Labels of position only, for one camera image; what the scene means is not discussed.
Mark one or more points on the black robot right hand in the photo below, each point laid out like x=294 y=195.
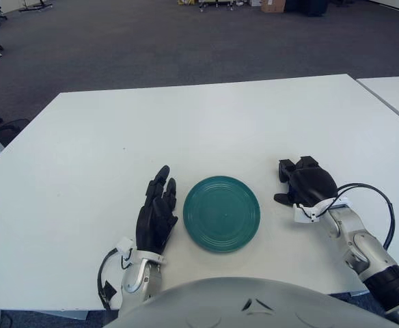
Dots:
x=312 y=184

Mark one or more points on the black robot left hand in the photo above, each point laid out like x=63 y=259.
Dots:
x=151 y=225

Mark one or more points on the green round plate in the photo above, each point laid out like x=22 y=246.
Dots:
x=221 y=215

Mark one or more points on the black cabinet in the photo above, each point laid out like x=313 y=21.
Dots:
x=307 y=7

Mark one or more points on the cardboard box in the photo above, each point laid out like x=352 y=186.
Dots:
x=273 y=5

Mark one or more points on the wheeled cart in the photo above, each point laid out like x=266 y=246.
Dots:
x=213 y=3

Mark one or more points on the black stand base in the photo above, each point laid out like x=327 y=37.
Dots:
x=35 y=7

